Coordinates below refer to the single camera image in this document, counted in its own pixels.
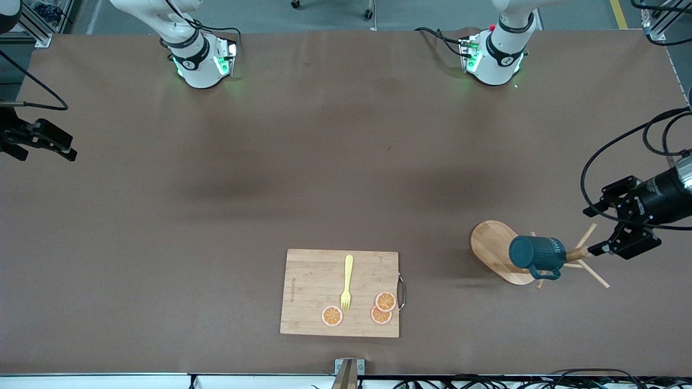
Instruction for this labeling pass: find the dark green mug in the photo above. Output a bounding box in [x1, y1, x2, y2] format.
[508, 233, 568, 281]

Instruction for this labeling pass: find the wooden mug tree rack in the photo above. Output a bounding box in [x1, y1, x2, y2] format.
[469, 219, 611, 289]

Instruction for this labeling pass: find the yellow plastic fork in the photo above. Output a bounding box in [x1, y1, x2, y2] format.
[340, 254, 355, 313]

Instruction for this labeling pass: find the bamboo cutting board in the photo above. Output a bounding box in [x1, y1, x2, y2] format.
[280, 249, 401, 339]

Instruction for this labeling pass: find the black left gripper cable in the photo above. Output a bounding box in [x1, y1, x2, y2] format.
[580, 106, 692, 231]

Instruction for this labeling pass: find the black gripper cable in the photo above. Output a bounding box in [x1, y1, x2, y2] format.
[0, 50, 69, 111]
[580, 106, 692, 231]

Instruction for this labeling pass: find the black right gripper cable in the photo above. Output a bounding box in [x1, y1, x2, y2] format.
[0, 50, 69, 111]

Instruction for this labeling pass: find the aluminium frame post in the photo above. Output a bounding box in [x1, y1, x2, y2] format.
[0, 0, 75, 48]
[630, 0, 692, 48]

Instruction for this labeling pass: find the black cable bundle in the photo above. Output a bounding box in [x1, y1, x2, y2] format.
[311, 368, 692, 389]

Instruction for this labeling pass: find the black right arm base cable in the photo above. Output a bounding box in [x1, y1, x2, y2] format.
[167, 0, 243, 44]

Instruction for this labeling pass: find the black arm base cable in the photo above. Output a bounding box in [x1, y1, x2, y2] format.
[167, 0, 243, 44]
[414, 26, 467, 59]

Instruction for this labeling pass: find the black left arm base cable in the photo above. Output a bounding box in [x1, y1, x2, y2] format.
[414, 26, 467, 59]

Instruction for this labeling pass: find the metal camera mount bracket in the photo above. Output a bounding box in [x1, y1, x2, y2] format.
[331, 358, 367, 389]

